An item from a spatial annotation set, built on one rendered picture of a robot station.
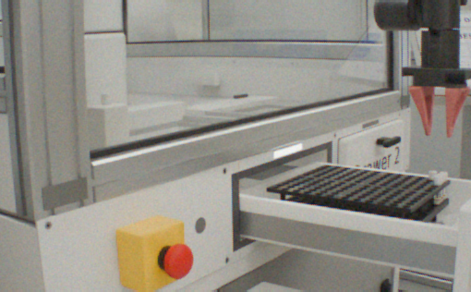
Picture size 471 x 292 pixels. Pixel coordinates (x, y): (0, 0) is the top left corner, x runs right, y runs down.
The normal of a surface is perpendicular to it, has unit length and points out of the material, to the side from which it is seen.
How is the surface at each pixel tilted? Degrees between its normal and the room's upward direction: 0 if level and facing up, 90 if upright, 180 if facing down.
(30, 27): 90
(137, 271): 90
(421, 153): 90
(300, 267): 90
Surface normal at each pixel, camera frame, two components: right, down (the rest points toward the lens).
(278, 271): 0.80, 0.10
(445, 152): -0.69, 0.15
